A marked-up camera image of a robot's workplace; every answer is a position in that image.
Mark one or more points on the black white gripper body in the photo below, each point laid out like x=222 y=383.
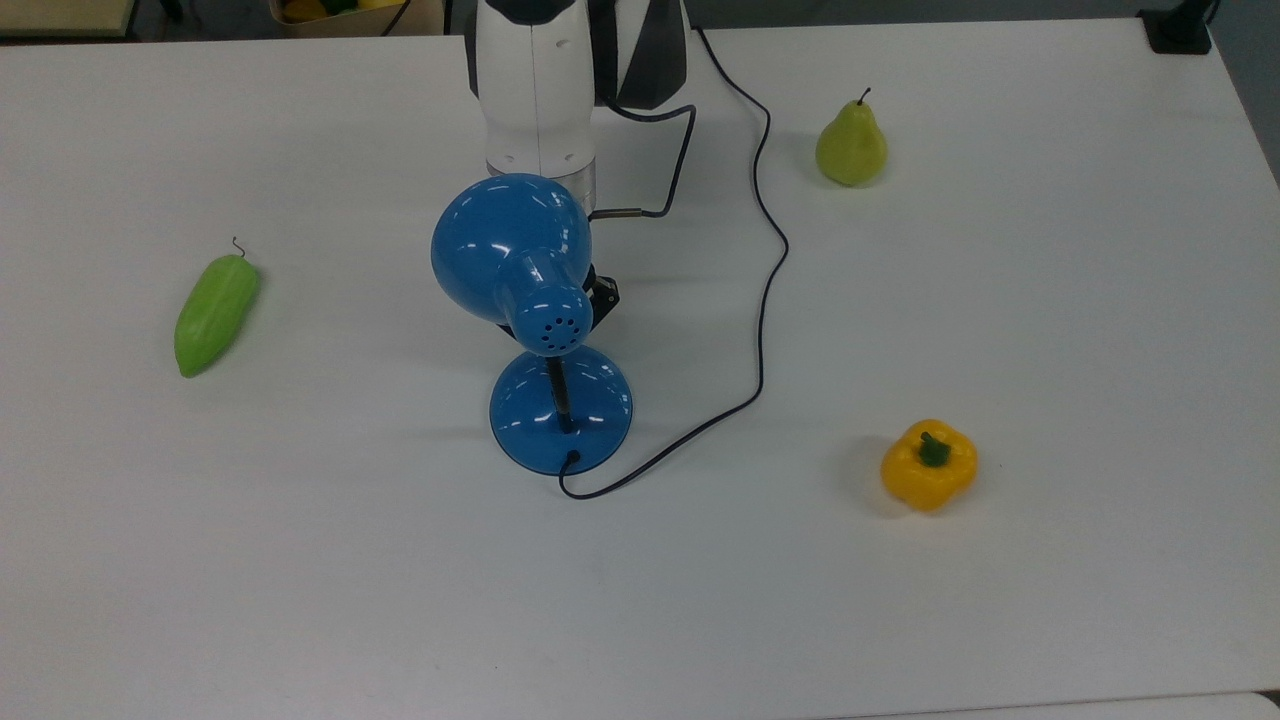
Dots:
x=602 y=293

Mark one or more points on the blue metal desk lamp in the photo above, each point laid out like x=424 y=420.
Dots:
x=520 y=270

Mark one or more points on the green pear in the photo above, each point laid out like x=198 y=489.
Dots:
x=851 y=148

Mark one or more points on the yellow bell pepper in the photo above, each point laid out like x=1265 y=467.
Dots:
x=925 y=478

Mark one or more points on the beige bin with fruit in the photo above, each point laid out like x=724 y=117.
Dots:
x=340 y=18

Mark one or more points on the green chili pepper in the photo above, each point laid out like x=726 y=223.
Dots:
x=213 y=315

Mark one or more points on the light wooden board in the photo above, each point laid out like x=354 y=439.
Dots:
x=65 y=16

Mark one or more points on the black table clamp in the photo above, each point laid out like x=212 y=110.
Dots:
x=1178 y=30

